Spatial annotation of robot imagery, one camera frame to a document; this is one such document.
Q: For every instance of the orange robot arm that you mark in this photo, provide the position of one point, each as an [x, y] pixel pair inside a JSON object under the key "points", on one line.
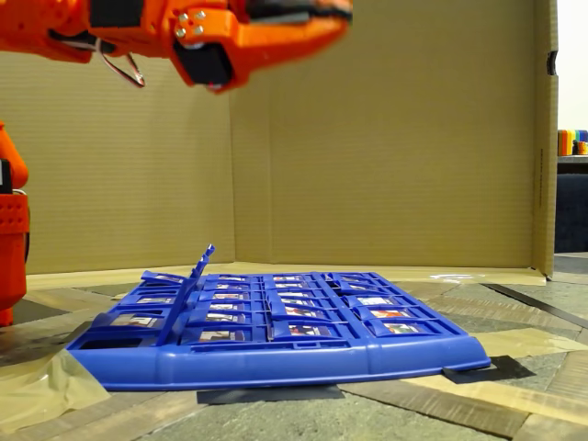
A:
{"points": [[27, 27]]}

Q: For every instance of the white card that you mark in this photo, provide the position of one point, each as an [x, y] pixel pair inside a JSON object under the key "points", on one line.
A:
{"points": [[374, 301]]}

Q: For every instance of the orange-white card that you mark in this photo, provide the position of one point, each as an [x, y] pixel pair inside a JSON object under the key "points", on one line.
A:
{"points": [[390, 313]]}

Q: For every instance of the brown cardboard box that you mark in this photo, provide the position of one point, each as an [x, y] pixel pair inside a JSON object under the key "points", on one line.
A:
{"points": [[390, 161]]}

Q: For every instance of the multicoloured striped block stack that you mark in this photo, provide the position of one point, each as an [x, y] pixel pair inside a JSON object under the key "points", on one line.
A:
{"points": [[567, 142]]}

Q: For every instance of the dark blue furniture piece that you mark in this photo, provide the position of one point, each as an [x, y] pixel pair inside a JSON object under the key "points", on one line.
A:
{"points": [[572, 206]]}

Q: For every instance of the blue Guess Who game board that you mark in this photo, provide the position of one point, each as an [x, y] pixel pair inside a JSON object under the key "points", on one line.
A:
{"points": [[275, 367]]}

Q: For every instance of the long thin black tape strip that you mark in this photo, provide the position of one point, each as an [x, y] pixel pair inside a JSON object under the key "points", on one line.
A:
{"points": [[542, 305]]}

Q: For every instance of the flat brown packing tape patch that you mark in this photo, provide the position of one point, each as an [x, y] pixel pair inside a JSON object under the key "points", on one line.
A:
{"points": [[528, 342]]}

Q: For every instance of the crumpled brown packing tape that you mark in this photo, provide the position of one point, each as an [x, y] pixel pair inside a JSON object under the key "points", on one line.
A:
{"points": [[46, 395]]}

